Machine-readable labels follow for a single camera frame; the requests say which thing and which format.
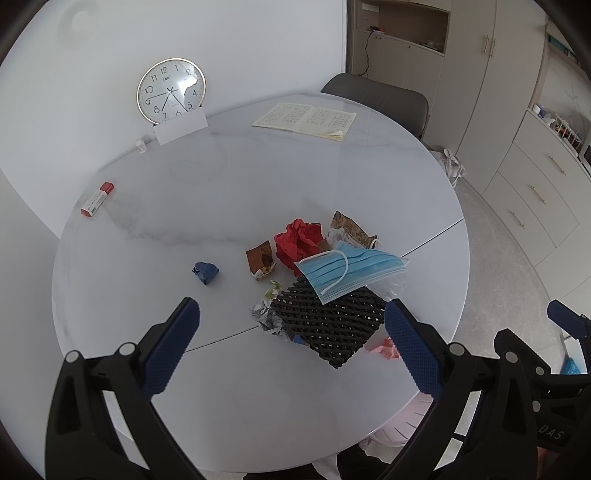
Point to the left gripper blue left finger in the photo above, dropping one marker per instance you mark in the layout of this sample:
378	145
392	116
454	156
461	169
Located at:
164	345

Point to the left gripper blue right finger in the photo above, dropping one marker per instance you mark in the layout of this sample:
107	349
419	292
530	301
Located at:
420	359

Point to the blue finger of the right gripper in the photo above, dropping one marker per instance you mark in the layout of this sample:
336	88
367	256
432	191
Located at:
577	326

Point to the pink paper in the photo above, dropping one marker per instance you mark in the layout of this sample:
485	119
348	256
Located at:
386	349

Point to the blue wrapper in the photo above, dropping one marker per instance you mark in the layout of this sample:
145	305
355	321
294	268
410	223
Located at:
205	272

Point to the grey paper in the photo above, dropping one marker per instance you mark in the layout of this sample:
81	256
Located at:
267	318

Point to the brown snack wrapper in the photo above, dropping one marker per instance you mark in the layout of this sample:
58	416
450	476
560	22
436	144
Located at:
261	261

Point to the blue face mask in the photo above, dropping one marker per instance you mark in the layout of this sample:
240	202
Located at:
346	268

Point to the clear brown plastic bag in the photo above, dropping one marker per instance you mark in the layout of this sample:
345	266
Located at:
344	229

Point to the red paper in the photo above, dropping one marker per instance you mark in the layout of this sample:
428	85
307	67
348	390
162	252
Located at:
300	240

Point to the white trash bin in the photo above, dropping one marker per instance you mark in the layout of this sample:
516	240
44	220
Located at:
398	431

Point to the blue plastic bag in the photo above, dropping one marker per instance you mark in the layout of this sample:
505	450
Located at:
570	367

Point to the red white small box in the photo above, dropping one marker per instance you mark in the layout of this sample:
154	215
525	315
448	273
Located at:
95	201

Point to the white bag on floor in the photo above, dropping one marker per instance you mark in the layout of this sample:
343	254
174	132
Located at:
453	167

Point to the white card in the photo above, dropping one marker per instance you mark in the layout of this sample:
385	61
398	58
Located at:
180	126

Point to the beige cabinet with drawers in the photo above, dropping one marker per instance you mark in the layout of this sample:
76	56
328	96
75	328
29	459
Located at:
481	66

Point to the dark grey chair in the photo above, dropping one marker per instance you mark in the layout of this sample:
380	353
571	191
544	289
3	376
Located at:
408	108

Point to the open yellow notebook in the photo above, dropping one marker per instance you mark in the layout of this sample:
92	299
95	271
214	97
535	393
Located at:
307	120

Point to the round white wall clock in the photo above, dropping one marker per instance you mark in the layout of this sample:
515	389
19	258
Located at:
170	88

